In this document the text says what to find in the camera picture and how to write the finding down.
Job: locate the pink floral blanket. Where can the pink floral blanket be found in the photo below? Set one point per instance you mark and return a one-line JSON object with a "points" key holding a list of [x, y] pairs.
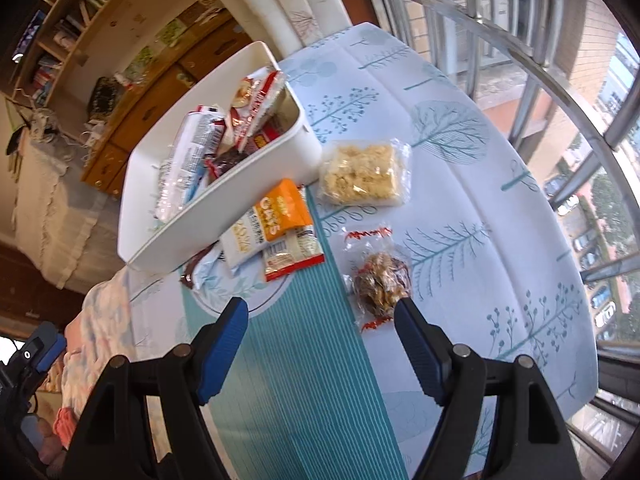
{"points": [[105, 320]]}

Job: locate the dark red snack packet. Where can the dark red snack packet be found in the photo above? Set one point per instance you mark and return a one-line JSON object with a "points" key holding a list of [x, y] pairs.
{"points": [[227, 162]]}

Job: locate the dark patterned tray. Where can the dark patterned tray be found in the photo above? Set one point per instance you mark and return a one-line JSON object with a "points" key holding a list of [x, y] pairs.
{"points": [[106, 97]]}

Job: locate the red white snack packet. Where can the red white snack packet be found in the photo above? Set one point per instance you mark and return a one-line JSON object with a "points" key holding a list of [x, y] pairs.
{"points": [[295, 257]]}

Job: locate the white plastic bin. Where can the white plastic bin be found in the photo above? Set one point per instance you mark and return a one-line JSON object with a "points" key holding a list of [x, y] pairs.
{"points": [[225, 210]]}

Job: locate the white lace cloth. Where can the white lace cloth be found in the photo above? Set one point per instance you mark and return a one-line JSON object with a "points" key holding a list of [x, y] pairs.
{"points": [[55, 210]]}

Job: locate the clear nut snack packet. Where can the clear nut snack packet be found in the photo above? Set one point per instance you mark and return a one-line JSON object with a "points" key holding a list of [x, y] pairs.
{"points": [[382, 280]]}

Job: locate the cream curtain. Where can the cream curtain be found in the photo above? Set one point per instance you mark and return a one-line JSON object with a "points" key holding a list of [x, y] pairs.
{"points": [[300, 5]]}

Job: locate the red yellow snack packet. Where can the red yellow snack packet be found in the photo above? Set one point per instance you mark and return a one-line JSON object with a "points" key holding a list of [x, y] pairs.
{"points": [[267, 137]]}

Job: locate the yellow rice crisp packet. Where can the yellow rice crisp packet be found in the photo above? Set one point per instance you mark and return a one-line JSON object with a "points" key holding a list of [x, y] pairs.
{"points": [[362, 172]]}

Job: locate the teal striped placemat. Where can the teal striped placemat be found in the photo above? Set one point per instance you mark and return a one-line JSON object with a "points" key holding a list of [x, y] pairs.
{"points": [[310, 385]]}

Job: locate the white yellow snack packet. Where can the white yellow snack packet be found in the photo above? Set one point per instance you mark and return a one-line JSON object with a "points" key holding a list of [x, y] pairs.
{"points": [[242, 242]]}

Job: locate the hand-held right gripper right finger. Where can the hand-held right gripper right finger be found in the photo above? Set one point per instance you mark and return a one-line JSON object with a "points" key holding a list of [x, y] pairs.
{"points": [[420, 350]]}

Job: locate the green picture cards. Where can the green picture cards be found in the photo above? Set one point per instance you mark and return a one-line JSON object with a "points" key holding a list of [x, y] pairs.
{"points": [[160, 45]]}

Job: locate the brown snack packet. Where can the brown snack packet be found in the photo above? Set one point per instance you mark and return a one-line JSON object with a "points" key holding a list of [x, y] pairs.
{"points": [[195, 267]]}

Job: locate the large red white packet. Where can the large red white packet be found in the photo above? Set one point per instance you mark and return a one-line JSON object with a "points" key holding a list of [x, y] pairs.
{"points": [[255, 105]]}

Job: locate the row of books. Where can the row of books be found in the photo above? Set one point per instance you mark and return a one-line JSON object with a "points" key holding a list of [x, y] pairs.
{"points": [[60, 40]]}

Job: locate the white blue snack packet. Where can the white blue snack packet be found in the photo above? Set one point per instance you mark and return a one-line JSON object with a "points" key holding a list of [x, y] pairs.
{"points": [[187, 160]]}

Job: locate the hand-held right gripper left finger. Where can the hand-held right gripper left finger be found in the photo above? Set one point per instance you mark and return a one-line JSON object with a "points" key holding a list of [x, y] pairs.
{"points": [[222, 350]]}

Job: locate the wooden desk with hutch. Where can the wooden desk with hutch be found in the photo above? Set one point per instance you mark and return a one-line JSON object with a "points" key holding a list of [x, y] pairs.
{"points": [[150, 105]]}

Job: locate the orange snack packet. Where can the orange snack packet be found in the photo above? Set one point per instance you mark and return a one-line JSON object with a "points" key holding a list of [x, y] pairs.
{"points": [[282, 210]]}

